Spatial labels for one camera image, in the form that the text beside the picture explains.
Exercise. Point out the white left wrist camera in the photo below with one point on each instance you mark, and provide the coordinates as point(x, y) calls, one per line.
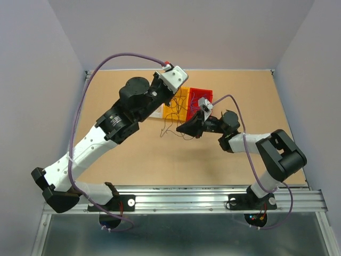
point(173, 77)

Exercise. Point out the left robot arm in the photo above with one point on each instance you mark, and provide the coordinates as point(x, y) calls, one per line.
point(138, 99)

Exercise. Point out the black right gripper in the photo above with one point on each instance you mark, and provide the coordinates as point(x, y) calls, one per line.
point(195, 126)

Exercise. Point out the red plastic bin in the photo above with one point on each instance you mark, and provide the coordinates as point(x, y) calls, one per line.
point(194, 95)

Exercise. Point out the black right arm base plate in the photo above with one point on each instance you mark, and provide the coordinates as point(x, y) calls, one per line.
point(245, 202)

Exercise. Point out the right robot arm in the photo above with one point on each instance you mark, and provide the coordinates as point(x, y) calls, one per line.
point(280, 155)

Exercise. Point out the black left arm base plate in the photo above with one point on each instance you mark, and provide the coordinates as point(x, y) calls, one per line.
point(111, 203)

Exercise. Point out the aluminium mounting rail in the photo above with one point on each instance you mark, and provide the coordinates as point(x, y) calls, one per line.
point(207, 199)

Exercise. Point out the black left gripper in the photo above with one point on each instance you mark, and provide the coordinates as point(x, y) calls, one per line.
point(157, 80)

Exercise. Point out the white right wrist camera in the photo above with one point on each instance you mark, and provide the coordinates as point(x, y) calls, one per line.
point(206, 107)

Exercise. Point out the yellow plastic bin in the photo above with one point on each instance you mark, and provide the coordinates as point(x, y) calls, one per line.
point(177, 108)

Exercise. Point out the white plastic bin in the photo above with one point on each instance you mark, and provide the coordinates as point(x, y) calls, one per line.
point(158, 113)

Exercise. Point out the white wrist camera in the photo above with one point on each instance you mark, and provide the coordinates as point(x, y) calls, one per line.
point(173, 77)
point(206, 107)

